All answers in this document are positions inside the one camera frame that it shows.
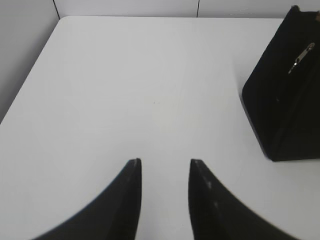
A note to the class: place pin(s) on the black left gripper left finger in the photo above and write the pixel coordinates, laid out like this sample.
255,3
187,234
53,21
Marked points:
113,215

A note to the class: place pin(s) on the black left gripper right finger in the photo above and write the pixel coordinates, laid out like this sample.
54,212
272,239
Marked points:
216,214

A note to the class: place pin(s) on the black bag with tan handles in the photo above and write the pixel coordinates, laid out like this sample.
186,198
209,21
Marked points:
284,109

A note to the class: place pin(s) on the silver zipper pull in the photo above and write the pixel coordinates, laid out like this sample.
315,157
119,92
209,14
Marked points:
300,57

